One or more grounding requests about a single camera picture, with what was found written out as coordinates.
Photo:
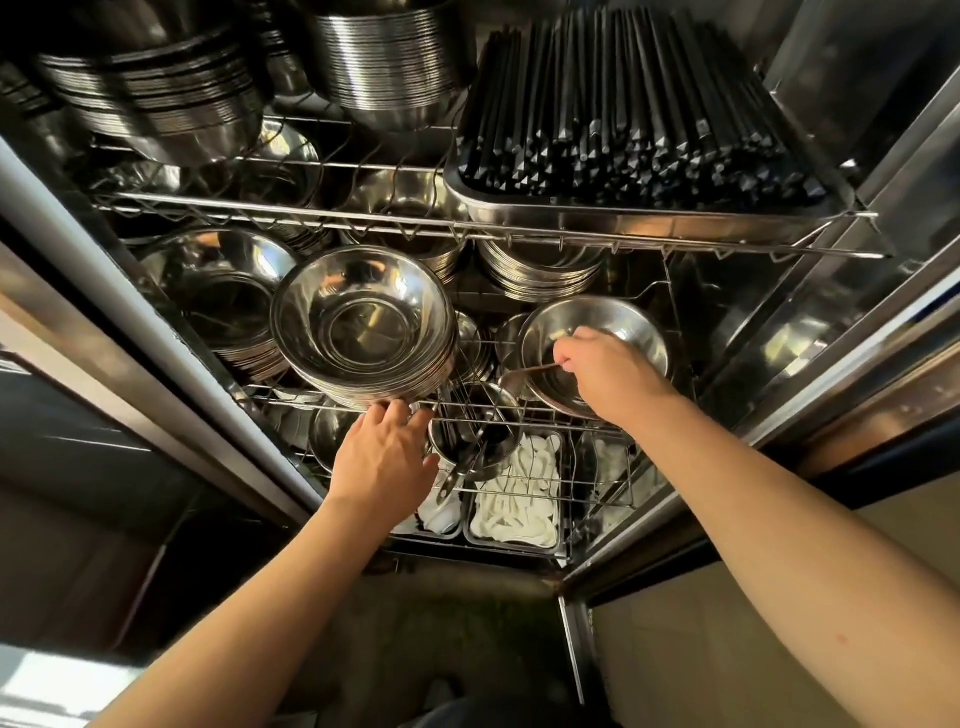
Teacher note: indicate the black ladle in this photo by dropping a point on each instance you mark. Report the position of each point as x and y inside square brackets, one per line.
[480, 442]

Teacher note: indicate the single steel bowl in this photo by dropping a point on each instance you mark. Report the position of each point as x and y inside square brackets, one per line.
[285, 169]

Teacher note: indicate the wide stack of steel bowls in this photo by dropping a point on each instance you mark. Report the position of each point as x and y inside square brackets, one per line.
[157, 82]

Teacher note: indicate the small steel bowl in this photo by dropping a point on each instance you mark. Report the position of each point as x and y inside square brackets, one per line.
[330, 435]

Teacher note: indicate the person's left thumb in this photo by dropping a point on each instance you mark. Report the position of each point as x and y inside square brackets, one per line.
[431, 456]

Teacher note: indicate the stack of deep steel bowls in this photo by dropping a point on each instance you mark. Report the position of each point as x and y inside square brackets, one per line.
[409, 202]

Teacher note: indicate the steel pot with utensils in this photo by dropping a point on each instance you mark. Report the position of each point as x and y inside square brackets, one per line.
[491, 450]

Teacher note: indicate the rectangular steel tray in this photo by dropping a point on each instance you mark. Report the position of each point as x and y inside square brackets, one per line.
[570, 217]

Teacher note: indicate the person's right fingers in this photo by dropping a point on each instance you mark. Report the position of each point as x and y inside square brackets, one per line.
[574, 349]

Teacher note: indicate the person's left forearm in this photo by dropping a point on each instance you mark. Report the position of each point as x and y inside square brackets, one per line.
[270, 607]

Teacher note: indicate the stack of shallow steel bowls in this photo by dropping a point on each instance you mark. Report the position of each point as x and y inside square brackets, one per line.
[217, 300]

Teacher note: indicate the thin metal spoon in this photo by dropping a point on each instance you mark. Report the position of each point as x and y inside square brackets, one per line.
[534, 369]

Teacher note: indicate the steel dish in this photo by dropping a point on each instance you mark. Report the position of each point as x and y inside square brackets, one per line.
[622, 330]

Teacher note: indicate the person's right forearm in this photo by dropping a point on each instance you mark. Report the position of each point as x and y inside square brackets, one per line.
[780, 540]

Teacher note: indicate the stack of large steel bowls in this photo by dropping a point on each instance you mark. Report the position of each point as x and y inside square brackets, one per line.
[360, 322]

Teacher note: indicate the person's left hand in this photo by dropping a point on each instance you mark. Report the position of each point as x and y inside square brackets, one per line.
[379, 461]

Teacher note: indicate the stack of small steel bowls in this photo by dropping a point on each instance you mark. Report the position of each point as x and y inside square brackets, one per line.
[472, 352]

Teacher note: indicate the tall stack of steel bowls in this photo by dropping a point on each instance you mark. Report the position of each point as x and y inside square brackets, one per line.
[390, 67]

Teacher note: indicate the steel tray of white spoons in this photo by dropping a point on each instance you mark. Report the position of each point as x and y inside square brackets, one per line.
[517, 495]
[439, 517]
[619, 472]

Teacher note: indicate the stack of steel plates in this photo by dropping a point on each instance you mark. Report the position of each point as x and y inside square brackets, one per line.
[536, 274]

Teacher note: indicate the pile of black chopsticks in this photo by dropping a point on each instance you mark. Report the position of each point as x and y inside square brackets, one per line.
[637, 105]

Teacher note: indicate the person's right hand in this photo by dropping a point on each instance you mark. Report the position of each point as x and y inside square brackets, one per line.
[615, 375]

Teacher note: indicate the stainless steel cabinet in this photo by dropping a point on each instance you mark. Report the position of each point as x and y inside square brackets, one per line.
[825, 97]

